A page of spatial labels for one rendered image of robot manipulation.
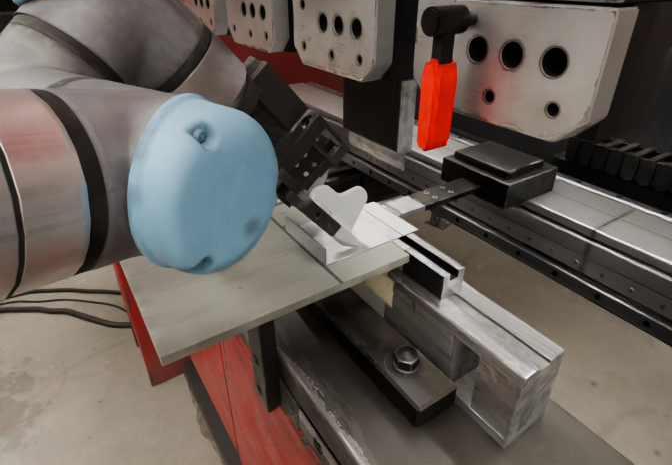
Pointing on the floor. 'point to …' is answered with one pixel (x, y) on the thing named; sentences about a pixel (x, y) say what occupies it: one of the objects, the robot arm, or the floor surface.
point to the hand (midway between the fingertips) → (332, 232)
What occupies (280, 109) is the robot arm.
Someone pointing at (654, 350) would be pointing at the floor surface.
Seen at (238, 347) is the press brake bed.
